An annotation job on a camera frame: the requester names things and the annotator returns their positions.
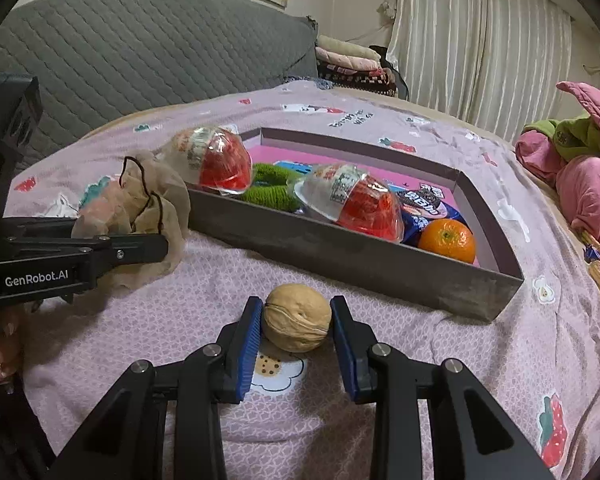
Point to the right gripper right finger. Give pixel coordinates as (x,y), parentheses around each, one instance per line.
(352,339)

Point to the pink strawberry print bedsheet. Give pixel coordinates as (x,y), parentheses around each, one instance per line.
(540,358)

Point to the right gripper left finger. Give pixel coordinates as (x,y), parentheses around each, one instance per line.
(240,343)

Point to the small blue snack wrapper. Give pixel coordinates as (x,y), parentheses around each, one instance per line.
(591,254)

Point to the stack of folded blankets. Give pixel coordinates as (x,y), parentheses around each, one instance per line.
(352,66)

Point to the beige mesh drawstring bag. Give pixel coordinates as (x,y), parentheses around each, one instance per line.
(149,197)

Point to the white striped curtain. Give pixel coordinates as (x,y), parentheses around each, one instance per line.
(492,63)

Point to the grey quilted headboard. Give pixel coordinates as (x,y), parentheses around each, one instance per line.
(99,60)

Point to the red white surprise egg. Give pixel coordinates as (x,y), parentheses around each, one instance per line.
(352,198)

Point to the blue Oreo cookie packet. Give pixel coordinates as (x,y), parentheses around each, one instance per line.
(418,209)

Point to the person's hand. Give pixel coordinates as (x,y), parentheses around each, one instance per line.
(10,344)

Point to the shallow grey cardboard box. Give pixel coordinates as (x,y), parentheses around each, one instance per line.
(393,269)

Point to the brown walnut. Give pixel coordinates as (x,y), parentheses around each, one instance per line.
(296,318)

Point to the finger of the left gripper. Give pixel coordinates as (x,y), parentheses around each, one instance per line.
(105,253)
(46,227)

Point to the blue white surprise egg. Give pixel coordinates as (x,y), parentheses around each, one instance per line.
(209,157)

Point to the pink quilted duvet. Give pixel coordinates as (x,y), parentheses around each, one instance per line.
(577,183)

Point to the green blanket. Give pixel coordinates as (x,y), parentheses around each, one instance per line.
(570,137)

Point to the orange tangerine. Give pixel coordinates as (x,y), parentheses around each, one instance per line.
(449,238)

